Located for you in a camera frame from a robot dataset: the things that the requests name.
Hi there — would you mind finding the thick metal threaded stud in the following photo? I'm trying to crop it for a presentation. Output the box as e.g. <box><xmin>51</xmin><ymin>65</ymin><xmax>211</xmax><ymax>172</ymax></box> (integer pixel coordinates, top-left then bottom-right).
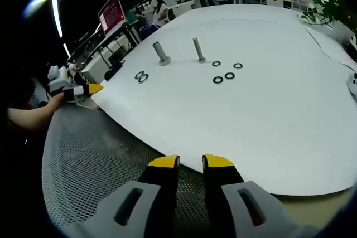
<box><xmin>152</xmin><ymin>41</ymin><xmax>172</xmax><ymax>66</ymax></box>

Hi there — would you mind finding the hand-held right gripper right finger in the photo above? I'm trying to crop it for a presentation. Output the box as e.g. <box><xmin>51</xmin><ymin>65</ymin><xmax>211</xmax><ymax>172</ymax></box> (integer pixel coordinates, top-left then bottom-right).
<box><xmin>202</xmin><ymin>153</ymin><xmax>316</xmax><ymax>238</ymax></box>

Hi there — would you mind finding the thin cable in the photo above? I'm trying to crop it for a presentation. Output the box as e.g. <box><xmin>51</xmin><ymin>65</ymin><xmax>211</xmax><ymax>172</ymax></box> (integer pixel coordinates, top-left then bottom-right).
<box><xmin>302</xmin><ymin>23</ymin><xmax>357</xmax><ymax>72</ymax></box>

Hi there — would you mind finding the thin metal threaded stud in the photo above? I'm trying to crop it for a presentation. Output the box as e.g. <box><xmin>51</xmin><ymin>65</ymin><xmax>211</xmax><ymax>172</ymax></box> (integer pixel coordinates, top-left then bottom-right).
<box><xmin>192</xmin><ymin>37</ymin><xmax>206</xmax><ymax>63</ymax></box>

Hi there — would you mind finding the person's left hand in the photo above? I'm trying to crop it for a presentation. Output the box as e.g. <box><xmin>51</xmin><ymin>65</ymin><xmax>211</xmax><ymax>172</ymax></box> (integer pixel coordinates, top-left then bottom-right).
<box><xmin>45</xmin><ymin>93</ymin><xmax>67</xmax><ymax>112</ymax></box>

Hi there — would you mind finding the white work board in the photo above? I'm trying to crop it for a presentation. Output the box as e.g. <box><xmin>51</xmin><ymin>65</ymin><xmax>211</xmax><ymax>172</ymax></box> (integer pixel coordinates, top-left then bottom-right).
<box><xmin>90</xmin><ymin>3</ymin><xmax>357</xmax><ymax>197</ymax></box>

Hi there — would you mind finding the red screen monitor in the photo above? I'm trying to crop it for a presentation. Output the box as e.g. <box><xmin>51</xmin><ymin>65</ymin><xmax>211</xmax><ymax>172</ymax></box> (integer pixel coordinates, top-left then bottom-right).
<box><xmin>97</xmin><ymin>0</ymin><xmax>126</xmax><ymax>34</ymax></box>

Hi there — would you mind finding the black desk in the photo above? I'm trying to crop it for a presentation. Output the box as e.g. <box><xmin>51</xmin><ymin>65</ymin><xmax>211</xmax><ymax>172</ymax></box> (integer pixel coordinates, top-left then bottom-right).
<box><xmin>68</xmin><ymin>20</ymin><xmax>142</xmax><ymax>67</ymax></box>

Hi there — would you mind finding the green potted plant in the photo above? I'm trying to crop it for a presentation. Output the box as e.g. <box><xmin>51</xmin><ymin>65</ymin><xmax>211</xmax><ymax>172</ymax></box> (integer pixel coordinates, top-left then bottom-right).
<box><xmin>308</xmin><ymin>0</ymin><xmax>357</xmax><ymax>33</ymax></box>

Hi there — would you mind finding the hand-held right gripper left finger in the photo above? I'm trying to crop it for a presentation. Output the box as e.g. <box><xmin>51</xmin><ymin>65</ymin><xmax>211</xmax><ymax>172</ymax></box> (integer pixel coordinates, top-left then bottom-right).
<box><xmin>64</xmin><ymin>154</ymin><xmax>181</xmax><ymax>238</ymax></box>

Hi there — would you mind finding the ceiling light strip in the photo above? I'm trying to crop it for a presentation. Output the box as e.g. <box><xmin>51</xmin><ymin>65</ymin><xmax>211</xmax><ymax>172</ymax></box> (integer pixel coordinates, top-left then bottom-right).
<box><xmin>51</xmin><ymin>0</ymin><xmax>64</xmax><ymax>38</ymax></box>

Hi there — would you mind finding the white controller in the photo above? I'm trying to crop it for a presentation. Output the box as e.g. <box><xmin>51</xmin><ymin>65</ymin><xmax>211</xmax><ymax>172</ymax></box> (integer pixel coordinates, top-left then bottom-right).
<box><xmin>346</xmin><ymin>72</ymin><xmax>357</xmax><ymax>97</ymax></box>

